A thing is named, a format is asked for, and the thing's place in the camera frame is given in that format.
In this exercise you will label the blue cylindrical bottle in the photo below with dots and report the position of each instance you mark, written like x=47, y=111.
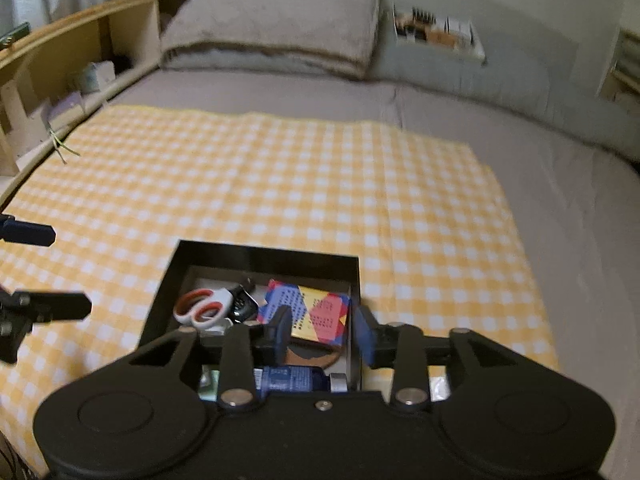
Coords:
x=290, y=379

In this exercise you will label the mint green round compact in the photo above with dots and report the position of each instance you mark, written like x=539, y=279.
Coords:
x=209, y=384

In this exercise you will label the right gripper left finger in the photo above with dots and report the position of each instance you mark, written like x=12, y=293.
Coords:
x=271, y=343

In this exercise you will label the colourful card box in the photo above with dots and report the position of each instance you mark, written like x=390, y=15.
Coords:
x=318, y=317

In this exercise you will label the white shelf unit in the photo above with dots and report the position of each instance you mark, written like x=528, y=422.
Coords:
x=621, y=82

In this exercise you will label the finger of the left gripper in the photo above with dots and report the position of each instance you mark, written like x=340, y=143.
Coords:
x=46, y=306
x=26, y=233

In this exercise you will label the wooden headboard shelf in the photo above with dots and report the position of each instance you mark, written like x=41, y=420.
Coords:
x=38, y=71

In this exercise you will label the black cardboard box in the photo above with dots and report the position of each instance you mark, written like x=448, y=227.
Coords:
x=168, y=360

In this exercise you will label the yellow checkered cloth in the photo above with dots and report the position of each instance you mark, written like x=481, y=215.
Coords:
x=428, y=221

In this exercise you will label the red white scissors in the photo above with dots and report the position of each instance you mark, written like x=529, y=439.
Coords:
x=204, y=309

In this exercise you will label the beige folded blanket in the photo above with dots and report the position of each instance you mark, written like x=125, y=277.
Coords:
x=287, y=36

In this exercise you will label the open magazine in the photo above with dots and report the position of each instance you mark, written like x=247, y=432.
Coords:
x=440, y=32

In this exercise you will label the round cork coaster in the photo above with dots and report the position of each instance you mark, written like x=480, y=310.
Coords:
x=307, y=353

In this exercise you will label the black smartwatch body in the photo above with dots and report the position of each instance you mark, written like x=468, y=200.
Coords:
x=244, y=307

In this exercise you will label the grey bed sheet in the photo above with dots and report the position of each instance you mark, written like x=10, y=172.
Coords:
x=576, y=207

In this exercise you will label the grey rolled duvet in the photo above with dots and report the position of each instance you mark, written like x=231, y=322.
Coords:
x=509, y=78

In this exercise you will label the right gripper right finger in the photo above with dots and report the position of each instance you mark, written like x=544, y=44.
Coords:
x=377, y=343

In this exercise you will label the purple flat box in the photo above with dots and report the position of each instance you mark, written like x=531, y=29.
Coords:
x=66, y=109

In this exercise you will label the tissue box on shelf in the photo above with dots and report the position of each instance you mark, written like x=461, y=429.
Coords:
x=95, y=77

